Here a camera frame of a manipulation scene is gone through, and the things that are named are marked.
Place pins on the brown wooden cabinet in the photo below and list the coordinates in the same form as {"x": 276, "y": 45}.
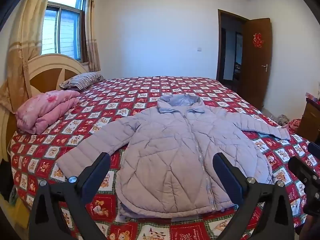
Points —
{"x": 310, "y": 117}

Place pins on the folded pink blanket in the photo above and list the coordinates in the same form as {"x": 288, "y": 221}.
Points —
{"x": 47, "y": 110}

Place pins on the cream wooden headboard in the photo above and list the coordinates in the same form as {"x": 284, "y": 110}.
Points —
{"x": 47, "y": 70}

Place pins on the grey patterned bundle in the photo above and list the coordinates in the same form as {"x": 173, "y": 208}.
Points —
{"x": 282, "y": 120}

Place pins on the small box on cabinet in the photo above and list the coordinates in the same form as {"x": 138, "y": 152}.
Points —
{"x": 310, "y": 95}

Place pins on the dark wooden door frame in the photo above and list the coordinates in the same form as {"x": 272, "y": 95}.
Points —
{"x": 219, "y": 42}

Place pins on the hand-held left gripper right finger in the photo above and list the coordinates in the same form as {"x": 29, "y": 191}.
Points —
{"x": 227, "y": 177}

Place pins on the lilac quilted puffer jacket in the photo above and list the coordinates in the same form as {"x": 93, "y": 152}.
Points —
{"x": 162, "y": 155}

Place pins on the beige patterned curtain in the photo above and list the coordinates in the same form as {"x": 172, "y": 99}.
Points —
{"x": 27, "y": 30}
{"x": 92, "y": 30}

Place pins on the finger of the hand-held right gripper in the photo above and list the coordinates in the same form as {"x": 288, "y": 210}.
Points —
{"x": 301, "y": 170}
{"x": 314, "y": 149}

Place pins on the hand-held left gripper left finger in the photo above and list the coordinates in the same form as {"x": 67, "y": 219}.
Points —
{"x": 93, "y": 177}

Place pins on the red crumpled item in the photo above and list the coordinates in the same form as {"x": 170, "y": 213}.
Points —
{"x": 294, "y": 125}

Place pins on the striped pillow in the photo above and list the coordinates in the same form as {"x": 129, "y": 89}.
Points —
{"x": 81, "y": 80}

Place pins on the brown wooden door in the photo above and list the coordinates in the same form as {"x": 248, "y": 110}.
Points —
{"x": 255, "y": 80}

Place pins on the blue framed window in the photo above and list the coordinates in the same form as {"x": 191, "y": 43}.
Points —
{"x": 65, "y": 30}

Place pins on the red checkered printed bedspread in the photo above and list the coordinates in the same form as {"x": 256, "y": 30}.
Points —
{"x": 125, "y": 97}

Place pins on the person's right forearm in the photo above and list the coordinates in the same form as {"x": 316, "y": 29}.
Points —
{"x": 310, "y": 228}

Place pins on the red paper door decoration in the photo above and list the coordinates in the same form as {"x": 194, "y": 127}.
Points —
{"x": 258, "y": 40}

